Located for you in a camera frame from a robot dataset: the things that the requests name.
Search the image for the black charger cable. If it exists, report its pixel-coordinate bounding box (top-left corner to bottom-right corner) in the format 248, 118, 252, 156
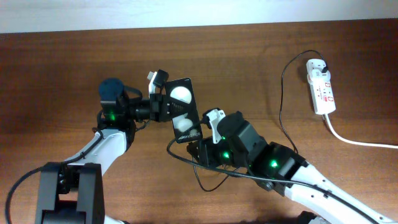
191, 49, 329, 192

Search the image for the black Galaxy flip phone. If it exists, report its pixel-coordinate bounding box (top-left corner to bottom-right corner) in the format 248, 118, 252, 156
165, 78, 203, 144

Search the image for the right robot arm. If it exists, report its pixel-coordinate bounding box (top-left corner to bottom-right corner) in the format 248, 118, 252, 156
187, 109, 394, 223

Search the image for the white power strip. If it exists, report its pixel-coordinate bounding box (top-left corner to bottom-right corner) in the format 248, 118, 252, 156
307, 69, 336, 115

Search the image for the white power strip cord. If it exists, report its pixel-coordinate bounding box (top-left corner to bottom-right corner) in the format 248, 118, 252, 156
322, 113, 398, 150

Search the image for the white USB charger plug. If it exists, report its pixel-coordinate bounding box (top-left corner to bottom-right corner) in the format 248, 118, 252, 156
306, 58, 328, 74

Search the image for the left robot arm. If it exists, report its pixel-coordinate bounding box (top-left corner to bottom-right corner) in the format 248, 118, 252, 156
35, 70, 169, 224

